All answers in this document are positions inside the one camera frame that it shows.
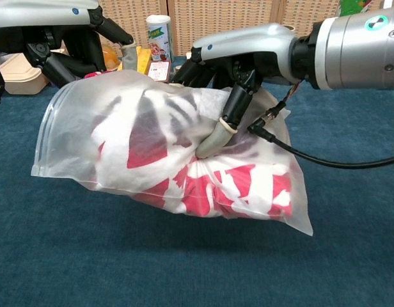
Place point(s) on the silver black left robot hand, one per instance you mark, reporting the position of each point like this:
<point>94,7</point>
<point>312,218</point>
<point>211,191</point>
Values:
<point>40,12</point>

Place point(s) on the dark red labelled box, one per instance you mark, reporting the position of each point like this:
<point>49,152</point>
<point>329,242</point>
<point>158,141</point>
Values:
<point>160,70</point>

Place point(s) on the yellow holed block tray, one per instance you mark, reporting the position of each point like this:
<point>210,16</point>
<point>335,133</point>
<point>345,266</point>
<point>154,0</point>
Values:
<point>145,59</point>

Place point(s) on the blue carpet table cover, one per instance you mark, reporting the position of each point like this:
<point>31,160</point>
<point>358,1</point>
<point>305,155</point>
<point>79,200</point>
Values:
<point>88,256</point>

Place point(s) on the beige lidded lunch box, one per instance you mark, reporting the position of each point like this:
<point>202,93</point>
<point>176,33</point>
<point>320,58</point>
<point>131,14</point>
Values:
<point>21,76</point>

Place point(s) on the orange jelly cup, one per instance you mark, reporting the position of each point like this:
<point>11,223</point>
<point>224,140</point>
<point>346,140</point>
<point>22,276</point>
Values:
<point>111,57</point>

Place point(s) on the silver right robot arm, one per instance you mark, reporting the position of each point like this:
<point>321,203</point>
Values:
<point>357,48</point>

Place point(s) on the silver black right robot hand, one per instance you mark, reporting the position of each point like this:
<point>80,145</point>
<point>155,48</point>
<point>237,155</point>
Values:
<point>248,41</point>

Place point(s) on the green chips can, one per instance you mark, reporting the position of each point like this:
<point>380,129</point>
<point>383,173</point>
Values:
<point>353,6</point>

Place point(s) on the bagged red white garment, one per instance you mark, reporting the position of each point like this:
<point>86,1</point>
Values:
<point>69,128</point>

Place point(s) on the white printed canister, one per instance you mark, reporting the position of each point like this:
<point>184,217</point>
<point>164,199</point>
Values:
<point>158,35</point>

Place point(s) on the woven rattan folding screen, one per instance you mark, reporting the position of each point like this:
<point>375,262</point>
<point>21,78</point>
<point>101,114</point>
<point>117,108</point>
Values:
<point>222,19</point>

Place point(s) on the red white printed garment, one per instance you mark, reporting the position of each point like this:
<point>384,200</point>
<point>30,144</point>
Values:
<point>200,195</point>

